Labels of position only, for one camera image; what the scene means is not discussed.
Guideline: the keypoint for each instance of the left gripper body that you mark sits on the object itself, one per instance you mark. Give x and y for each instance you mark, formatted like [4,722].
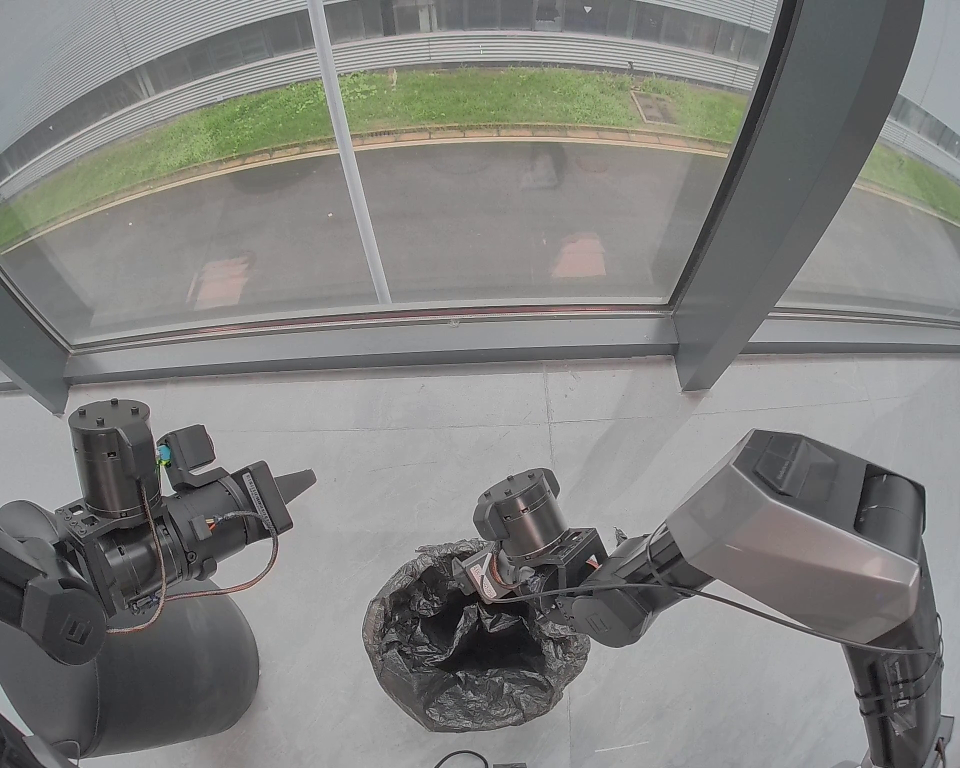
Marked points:
[232,510]

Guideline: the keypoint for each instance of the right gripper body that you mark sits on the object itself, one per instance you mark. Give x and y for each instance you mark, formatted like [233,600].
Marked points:
[480,574]

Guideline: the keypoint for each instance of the black plastic bag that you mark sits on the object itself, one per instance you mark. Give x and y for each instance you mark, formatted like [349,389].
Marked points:
[420,675]

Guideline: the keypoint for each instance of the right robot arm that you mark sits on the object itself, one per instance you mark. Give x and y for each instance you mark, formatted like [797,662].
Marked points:
[787,540]

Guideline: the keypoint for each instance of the dark grey round chair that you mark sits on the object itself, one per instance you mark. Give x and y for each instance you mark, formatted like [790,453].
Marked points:
[172,675]

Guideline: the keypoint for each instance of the window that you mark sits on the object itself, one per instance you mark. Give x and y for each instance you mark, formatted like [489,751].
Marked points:
[787,225]

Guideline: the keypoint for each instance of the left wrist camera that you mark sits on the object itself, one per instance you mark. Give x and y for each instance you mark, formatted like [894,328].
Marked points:
[191,450]

